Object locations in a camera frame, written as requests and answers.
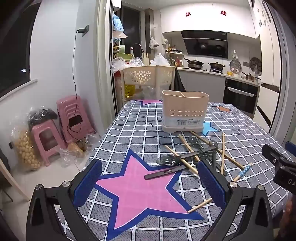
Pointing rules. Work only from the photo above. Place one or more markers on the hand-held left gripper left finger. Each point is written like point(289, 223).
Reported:
point(89, 183)

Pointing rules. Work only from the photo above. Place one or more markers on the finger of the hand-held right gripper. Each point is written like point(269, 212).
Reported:
point(291, 149)
point(274, 154)

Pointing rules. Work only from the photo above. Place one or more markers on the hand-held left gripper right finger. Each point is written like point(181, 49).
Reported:
point(211, 185)

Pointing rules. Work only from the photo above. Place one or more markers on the black utensil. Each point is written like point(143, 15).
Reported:
point(159, 174)
point(225, 173)

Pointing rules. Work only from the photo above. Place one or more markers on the blue dotted wooden chopstick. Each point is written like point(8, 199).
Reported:
point(245, 170)

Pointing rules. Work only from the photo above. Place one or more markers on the beige plastic utensil holder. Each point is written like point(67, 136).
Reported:
point(185, 104)

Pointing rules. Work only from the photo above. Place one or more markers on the person's right hand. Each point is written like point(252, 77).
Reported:
point(290, 210)

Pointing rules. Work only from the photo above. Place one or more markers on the clear bag with brown items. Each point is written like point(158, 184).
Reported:
point(74, 148)

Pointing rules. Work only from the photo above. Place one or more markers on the black curved bar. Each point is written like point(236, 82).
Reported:
point(263, 115)

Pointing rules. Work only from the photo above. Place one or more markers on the black phone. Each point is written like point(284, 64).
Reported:
point(75, 121)

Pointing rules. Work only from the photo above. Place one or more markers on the black built-in oven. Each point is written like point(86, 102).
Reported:
point(238, 99)

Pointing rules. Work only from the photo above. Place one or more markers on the star check tablecloth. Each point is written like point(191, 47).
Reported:
point(138, 139)

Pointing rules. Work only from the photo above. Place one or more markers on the bag of yellow balls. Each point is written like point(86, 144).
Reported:
point(25, 150)

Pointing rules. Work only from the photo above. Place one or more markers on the small pink plastic stool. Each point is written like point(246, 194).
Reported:
point(40, 128)

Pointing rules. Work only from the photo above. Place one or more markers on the stack of pink stools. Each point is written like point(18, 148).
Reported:
point(67, 109)

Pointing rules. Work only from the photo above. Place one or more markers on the small metal saucepan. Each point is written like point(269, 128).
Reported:
point(249, 77)

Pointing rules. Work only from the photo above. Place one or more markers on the bag of black items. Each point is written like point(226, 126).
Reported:
point(41, 115)

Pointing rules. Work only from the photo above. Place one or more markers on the white tall cabinet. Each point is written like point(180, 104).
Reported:
point(268, 69)

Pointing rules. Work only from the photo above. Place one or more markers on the round black steamer rack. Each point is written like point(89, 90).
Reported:
point(255, 64)

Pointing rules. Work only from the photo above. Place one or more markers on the round metal strainer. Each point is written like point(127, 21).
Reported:
point(235, 66)

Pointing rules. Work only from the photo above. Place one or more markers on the yellow oil bottle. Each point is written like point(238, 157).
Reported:
point(129, 91)

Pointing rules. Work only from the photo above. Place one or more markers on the black cooking pot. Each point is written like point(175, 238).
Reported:
point(217, 66)

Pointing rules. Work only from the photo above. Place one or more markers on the black hanging cloth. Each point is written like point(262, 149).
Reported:
point(178, 81)

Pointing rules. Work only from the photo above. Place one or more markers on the beige perforated basket cart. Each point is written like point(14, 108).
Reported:
point(138, 75)

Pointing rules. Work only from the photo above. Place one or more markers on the black wok with lid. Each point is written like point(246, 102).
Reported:
point(195, 63)

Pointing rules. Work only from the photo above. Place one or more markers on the clear crumpled plastic bag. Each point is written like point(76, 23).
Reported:
point(136, 62)
point(118, 63)

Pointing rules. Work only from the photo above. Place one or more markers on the black range hood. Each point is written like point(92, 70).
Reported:
point(203, 44)

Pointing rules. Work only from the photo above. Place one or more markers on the green plastic basin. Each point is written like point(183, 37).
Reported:
point(124, 56)

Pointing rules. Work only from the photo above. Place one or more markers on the white plastic bag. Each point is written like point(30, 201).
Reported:
point(160, 60)

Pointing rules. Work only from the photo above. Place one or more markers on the spice rack with bottles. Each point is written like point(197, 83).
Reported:
point(174, 55)

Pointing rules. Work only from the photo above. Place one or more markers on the beige knife block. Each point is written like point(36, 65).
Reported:
point(146, 60)

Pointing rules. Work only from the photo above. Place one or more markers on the green container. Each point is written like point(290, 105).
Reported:
point(121, 48)

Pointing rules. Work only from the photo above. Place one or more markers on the dark window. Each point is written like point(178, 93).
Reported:
point(13, 58)

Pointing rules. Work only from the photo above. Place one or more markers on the black kitchen faucet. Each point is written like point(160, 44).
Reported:
point(138, 45)

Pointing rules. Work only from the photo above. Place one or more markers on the white upper cabinet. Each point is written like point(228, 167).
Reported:
point(208, 20)

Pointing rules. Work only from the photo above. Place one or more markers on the hanging plastic bag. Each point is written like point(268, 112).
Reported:
point(153, 42)

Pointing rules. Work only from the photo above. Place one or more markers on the blue packaging bag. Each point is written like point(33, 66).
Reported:
point(118, 25)

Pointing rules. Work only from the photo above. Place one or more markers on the light wooden frame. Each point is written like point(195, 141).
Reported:
point(13, 180)

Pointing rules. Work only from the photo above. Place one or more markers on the white door frame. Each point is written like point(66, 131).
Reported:
point(105, 58)

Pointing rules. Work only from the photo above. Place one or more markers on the red wall decal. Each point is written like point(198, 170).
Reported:
point(224, 13)
point(187, 13)

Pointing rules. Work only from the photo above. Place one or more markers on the black wall charger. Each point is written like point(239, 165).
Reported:
point(83, 30)

